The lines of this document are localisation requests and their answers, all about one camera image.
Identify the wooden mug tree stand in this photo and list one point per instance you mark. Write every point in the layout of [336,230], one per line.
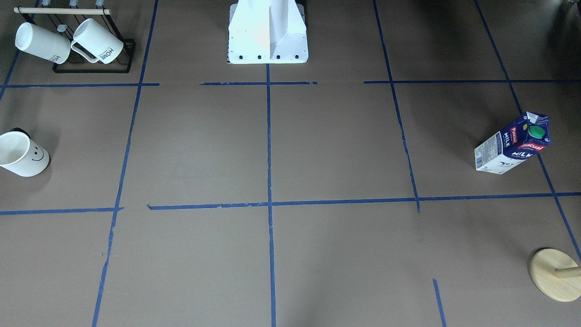
[556,275]

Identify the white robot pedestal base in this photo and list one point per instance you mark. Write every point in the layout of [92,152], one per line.
[267,32]

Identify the blue white milk carton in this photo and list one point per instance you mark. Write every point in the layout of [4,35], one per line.
[517,142]

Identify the black wire mug rack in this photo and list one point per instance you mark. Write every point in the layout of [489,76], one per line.
[65,21]

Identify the white ribbed HOME mug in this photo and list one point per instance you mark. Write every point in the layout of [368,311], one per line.
[95,43]

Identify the white smiley face mug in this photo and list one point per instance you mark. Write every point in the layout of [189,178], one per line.
[21,155]

